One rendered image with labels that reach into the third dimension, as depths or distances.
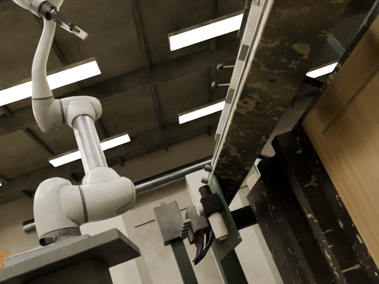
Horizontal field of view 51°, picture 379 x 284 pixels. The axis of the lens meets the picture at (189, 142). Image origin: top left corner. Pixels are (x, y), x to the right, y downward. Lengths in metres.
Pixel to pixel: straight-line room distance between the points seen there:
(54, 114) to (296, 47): 1.51
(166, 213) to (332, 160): 1.04
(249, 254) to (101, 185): 3.86
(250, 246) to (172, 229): 3.43
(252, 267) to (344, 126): 4.35
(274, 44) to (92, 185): 1.08
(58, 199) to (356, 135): 1.08
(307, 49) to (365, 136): 0.32
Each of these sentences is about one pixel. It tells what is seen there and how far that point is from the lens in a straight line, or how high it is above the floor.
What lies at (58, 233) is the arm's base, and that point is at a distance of 1.56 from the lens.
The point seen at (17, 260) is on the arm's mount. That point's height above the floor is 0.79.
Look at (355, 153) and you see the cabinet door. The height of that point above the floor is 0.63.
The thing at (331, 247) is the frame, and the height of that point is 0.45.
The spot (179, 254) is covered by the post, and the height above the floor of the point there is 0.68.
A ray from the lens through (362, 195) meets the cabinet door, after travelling 1.08.
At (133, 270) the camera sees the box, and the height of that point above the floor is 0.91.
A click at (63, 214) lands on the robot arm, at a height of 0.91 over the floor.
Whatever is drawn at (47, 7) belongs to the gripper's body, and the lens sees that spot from 1.96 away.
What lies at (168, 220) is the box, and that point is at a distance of 1.95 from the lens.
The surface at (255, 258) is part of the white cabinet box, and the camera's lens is 5.30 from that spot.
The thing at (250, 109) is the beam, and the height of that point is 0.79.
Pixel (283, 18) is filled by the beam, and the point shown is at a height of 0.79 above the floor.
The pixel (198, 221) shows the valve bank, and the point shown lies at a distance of 1.47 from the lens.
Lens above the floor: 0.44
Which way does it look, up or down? 21 degrees up
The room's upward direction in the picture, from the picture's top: 22 degrees counter-clockwise
